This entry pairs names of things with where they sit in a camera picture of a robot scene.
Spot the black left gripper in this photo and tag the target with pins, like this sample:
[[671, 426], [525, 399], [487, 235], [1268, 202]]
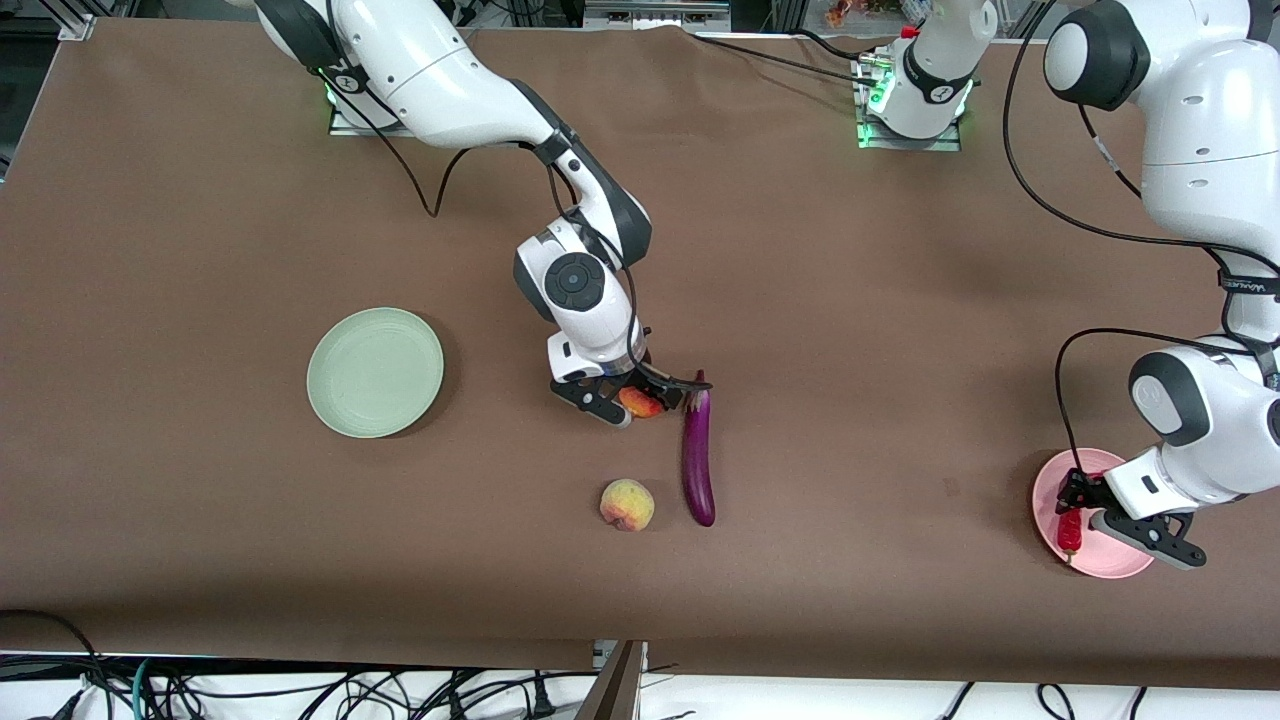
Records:
[[1082, 492]]

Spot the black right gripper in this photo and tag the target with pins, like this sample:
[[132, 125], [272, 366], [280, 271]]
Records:
[[652, 376]]

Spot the red chili pepper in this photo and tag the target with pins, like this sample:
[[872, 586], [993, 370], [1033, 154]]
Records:
[[1070, 530]]

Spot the long purple eggplant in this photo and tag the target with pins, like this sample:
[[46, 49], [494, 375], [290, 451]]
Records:
[[698, 460]]

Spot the yellow pink peach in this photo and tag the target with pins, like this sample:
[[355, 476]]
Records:
[[627, 505]]

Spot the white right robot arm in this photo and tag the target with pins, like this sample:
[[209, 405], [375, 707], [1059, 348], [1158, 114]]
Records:
[[440, 80]]

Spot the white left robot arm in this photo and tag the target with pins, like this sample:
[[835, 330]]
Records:
[[1200, 100]]

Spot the pink round plate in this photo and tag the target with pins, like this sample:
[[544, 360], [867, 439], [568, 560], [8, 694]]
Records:
[[1110, 555]]

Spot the pale green round plate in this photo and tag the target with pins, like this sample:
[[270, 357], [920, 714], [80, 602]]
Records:
[[375, 372]]

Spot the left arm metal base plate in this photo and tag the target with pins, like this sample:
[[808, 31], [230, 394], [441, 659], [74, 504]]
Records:
[[870, 135]]

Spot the metal frame post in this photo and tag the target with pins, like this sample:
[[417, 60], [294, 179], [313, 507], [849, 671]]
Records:
[[615, 685]]

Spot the grey metal bracket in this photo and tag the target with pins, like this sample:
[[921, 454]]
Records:
[[655, 12]]

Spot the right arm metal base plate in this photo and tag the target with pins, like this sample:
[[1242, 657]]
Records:
[[350, 122]]

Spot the aluminium frame profile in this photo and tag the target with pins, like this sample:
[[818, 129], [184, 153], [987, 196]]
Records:
[[78, 22]]

